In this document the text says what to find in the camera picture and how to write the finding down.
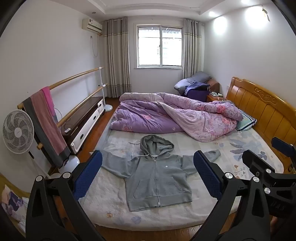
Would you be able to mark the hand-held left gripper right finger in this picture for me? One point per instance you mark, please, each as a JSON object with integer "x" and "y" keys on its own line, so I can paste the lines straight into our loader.
{"x": 207, "y": 173}

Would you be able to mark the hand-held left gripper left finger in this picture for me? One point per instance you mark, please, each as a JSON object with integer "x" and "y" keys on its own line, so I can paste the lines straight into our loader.
{"x": 89, "y": 171}

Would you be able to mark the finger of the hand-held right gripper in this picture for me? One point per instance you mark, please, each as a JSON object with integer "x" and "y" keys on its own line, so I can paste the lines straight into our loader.
{"x": 283, "y": 146}
{"x": 254, "y": 162}

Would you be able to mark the grey zip hoodie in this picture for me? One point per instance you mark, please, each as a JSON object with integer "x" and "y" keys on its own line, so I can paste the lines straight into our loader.
{"x": 157, "y": 176}

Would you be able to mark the white round fan base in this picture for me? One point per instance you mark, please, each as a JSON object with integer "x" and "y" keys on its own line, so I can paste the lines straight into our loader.
{"x": 70, "y": 164}

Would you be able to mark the pale floral bed sheet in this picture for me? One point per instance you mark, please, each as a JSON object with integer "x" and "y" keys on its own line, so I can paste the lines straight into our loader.
{"x": 115, "y": 190}

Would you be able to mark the wooden bed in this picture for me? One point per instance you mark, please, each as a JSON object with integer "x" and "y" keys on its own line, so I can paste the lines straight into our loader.
{"x": 266, "y": 111}

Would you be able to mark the blue patterned pillow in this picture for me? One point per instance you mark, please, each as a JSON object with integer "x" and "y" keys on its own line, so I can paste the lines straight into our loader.
{"x": 246, "y": 122}

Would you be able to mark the white remote control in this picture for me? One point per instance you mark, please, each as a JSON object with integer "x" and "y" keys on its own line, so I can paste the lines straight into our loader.
{"x": 68, "y": 130}

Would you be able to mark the dark and white cabinet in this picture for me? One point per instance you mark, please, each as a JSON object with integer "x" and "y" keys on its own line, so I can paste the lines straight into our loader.
{"x": 85, "y": 115}

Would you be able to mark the pink and grey towel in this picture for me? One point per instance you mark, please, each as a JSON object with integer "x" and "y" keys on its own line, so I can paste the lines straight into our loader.
{"x": 46, "y": 129}

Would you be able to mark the wooden nightstand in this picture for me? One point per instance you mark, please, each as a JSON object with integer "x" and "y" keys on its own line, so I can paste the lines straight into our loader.
{"x": 216, "y": 99}

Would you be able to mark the purple floral quilt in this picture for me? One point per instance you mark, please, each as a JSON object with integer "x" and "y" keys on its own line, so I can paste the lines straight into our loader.
{"x": 143, "y": 115}

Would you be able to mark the nightstand clutter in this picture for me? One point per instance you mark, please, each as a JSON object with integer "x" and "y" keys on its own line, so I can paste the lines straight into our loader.
{"x": 215, "y": 94}

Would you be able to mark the purple suitcase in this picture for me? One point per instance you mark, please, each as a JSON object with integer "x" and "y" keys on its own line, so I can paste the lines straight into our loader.
{"x": 196, "y": 95}

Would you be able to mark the white standing fan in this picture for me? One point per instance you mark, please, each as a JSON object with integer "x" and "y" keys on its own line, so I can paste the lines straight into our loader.
{"x": 17, "y": 132}

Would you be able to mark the floral cloth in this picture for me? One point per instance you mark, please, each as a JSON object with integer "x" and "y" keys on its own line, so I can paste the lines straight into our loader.
{"x": 11, "y": 204}

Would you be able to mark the bright pink towel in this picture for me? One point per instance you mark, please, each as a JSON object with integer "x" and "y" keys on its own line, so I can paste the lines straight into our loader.
{"x": 49, "y": 97}

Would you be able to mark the brown armchair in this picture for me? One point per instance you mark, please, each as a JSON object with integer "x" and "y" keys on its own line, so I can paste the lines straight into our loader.
{"x": 214, "y": 85}

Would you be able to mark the blue cloth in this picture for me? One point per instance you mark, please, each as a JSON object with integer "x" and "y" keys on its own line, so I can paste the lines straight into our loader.
{"x": 193, "y": 86}

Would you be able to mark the wooden double barre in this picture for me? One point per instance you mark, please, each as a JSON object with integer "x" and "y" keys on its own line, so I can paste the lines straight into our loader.
{"x": 76, "y": 75}

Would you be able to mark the grey striped curtain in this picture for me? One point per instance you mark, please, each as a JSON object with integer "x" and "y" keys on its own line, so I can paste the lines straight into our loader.
{"x": 192, "y": 48}
{"x": 116, "y": 60}

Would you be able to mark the white framed window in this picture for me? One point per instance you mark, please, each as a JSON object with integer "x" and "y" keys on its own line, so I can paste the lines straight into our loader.
{"x": 159, "y": 46}

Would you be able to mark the white air conditioner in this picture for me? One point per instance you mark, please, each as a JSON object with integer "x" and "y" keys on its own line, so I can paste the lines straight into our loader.
{"x": 92, "y": 25}

